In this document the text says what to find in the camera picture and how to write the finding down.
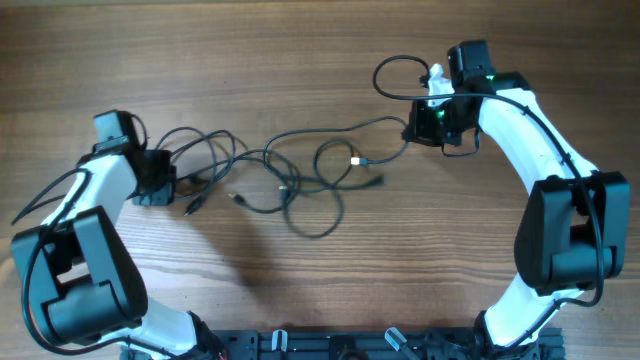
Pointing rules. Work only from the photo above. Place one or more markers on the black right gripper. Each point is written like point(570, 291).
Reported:
point(419, 131)

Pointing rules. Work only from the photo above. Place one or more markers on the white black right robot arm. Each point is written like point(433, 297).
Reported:
point(572, 236)

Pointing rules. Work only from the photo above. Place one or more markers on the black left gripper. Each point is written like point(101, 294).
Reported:
point(162, 197)

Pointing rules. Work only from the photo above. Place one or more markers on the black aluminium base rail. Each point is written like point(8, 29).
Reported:
point(431, 344)

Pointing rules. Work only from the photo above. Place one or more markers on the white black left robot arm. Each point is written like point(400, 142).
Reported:
point(81, 290)

